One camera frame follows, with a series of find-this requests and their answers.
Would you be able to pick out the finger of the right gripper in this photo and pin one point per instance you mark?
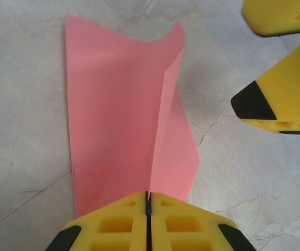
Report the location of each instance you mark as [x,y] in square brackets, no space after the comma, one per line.
[283,96]
[278,18]

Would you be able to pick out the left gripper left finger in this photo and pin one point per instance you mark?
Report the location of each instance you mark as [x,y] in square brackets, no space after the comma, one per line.
[118,230]

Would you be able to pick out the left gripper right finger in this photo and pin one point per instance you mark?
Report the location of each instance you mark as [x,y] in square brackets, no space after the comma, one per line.
[186,230]

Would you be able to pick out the pink square paper sheet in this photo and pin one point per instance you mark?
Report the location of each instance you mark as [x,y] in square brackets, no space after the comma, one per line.
[113,104]

